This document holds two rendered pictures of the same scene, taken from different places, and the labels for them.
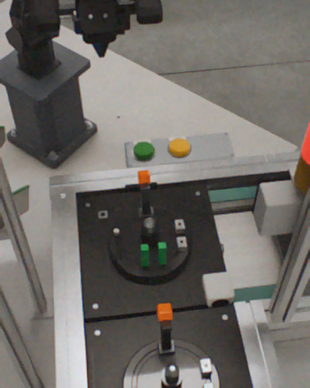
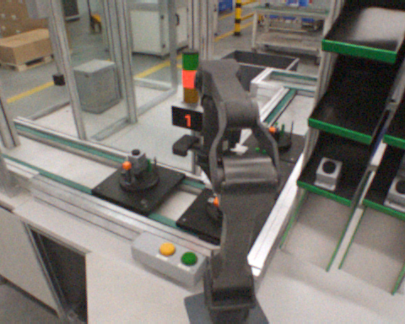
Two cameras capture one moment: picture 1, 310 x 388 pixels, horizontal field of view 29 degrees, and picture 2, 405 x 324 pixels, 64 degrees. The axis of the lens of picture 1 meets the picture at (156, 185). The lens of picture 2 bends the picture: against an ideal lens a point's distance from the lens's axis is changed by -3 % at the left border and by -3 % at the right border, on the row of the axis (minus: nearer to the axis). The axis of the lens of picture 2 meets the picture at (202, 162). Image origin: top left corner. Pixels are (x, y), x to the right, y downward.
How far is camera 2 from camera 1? 1.30 m
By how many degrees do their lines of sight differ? 89
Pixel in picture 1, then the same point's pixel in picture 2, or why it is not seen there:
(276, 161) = (127, 218)
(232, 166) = (150, 227)
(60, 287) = (280, 218)
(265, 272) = (181, 197)
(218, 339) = not seen: hidden behind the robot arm
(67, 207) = (256, 251)
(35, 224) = (272, 294)
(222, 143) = (141, 240)
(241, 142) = (109, 274)
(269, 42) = not seen: outside the picture
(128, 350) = not seen: hidden behind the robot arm
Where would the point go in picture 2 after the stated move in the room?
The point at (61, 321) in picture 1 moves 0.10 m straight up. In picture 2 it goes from (285, 207) to (289, 182)
